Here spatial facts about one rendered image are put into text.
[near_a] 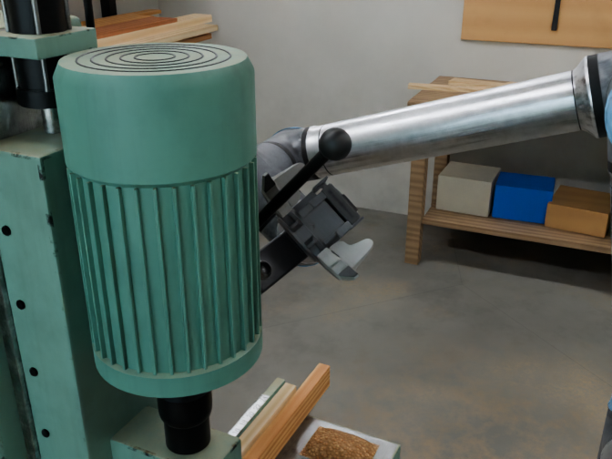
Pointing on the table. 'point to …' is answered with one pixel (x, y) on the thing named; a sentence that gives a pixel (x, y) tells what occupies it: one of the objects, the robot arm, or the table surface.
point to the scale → (249, 415)
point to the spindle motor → (165, 211)
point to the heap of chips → (338, 445)
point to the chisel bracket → (232, 447)
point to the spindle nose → (187, 422)
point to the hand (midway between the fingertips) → (305, 229)
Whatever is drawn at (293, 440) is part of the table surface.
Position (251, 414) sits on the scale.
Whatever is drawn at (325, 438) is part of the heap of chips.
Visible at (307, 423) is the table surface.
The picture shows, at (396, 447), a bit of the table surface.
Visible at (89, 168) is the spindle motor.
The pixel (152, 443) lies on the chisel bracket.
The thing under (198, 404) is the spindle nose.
